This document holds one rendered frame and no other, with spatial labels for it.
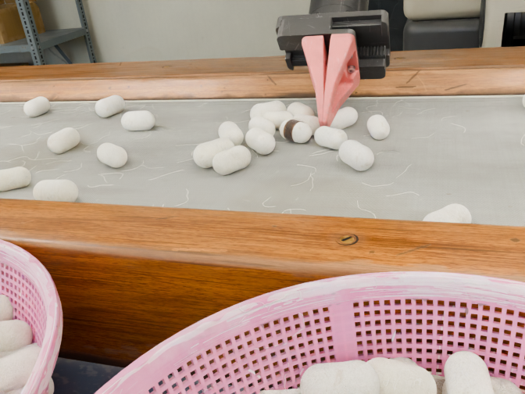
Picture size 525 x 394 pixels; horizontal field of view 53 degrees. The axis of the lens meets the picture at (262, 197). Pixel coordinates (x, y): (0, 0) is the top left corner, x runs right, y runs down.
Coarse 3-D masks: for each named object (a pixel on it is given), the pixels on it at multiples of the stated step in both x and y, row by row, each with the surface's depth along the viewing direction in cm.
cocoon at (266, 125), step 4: (256, 116) 50; (260, 116) 50; (252, 120) 50; (256, 120) 49; (260, 120) 49; (264, 120) 49; (268, 120) 49; (248, 124) 50; (252, 124) 49; (256, 124) 49; (260, 124) 48; (264, 124) 48; (268, 124) 48; (272, 124) 49; (264, 128) 48; (268, 128) 48; (272, 128) 48; (268, 132) 48; (272, 132) 48
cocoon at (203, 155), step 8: (200, 144) 44; (208, 144) 44; (216, 144) 44; (224, 144) 44; (232, 144) 45; (200, 152) 43; (208, 152) 43; (216, 152) 44; (200, 160) 44; (208, 160) 44
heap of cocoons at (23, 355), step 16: (0, 304) 30; (0, 320) 30; (16, 320) 28; (0, 336) 27; (16, 336) 28; (32, 336) 29; (0, 352) 28; (16, 352) 26; (32, 352) 25; (0, 368) 25; (16, 368) 25; (32, 368) 25; (0, 384) 24; (16, 384) 25
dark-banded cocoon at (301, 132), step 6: (282, 126) 48; (300, 126) 46; (306, 126) 47; (282, 132) 48; (294, 132) 47; (300, 132) 46; (306, 132) 46; (294, 138) 47; (300, 138) 47; (306, 138) 47
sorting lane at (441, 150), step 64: (0, 128) 62; (192, 128) 54; (448, 128) 47; (512, 128) 46; (0, 192) 45; (128, 192) 42; (192, 192) 41; (256, 192) 40; (320, 192) 38; (384, 192) 37; (448, 192) 36; (512, 192) 36
